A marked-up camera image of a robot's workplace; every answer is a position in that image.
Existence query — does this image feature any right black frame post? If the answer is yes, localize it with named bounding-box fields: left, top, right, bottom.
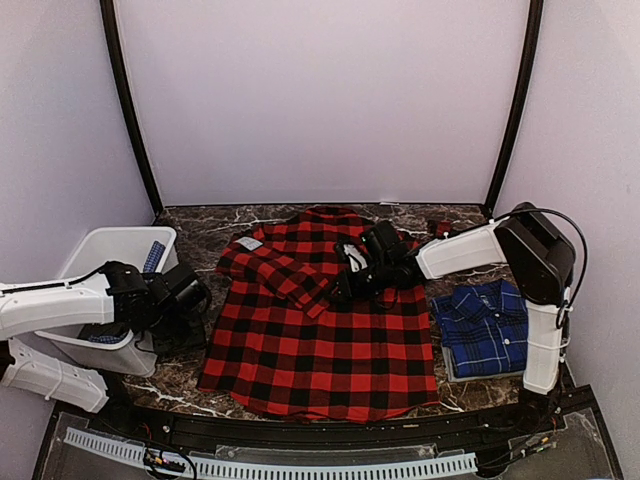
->
left=482, top=0, right=544, bottom=217

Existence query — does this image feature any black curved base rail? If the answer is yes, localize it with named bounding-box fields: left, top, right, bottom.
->
left=45, top=381, right=602, bottom=451

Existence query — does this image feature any folded blue plaid shirt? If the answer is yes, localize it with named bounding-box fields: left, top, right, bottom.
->
left=432, top=280, right=528, bottom=378

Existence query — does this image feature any folded grey shirt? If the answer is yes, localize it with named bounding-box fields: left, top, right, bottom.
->
left=441, top=347, right=524, bottom=383

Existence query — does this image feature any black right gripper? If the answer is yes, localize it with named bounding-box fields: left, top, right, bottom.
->
left=323, top=258, right=393, bottom=303

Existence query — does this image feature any white plastic laundry bin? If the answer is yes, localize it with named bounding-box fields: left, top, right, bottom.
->
left=35, top=226, right=178, bottom=378

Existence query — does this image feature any left black frame post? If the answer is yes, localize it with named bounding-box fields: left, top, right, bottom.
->
left=99, top=0, right=164, bottom=217

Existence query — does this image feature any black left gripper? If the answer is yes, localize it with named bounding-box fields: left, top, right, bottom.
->
left=145, top=306, right=206, bottom=358

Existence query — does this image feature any white slotted cable duct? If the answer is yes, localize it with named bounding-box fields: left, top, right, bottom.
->
left=63, top=427, right=477, bottom=479

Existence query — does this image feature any black frame post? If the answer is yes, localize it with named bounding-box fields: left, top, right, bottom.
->
left=482, top=0, right=544, bottom=217
left=99, top=0, right=164, bottom=217

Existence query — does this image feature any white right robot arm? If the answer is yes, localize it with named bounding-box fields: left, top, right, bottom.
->
left=329, top=202, right=584, bottom=395

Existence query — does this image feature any red black plaid shirt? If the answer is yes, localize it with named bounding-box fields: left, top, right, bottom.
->
left=197, top=206, right=439, bottom=423

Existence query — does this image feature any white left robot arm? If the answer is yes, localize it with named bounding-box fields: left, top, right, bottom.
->
left=1, top=261, right=211, bottom=436

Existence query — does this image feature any blue checked shirt in bin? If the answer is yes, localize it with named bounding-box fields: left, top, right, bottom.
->
left=79, top=241, right=166, bottom=345

